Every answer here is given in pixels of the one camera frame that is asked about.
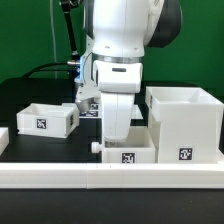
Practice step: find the white front drawer box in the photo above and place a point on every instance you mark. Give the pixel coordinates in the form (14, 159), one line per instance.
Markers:
(138, 148)

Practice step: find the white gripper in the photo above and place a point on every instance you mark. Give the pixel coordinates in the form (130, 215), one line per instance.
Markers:
(116, 116)

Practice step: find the white drawer box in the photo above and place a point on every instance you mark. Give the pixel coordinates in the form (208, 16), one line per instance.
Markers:
(138, 148)
(48, 120)

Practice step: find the white marker sheet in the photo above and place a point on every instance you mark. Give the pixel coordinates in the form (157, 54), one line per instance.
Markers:
(95, 111)

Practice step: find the white U-shaped border fence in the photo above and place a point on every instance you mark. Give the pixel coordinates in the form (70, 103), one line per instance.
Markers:
(96, 176)

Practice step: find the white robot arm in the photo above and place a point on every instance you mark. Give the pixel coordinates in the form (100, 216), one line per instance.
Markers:
(111, 68)

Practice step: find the white drawer cabinet frame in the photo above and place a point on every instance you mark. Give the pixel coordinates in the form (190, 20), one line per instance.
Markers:
(184, 124)

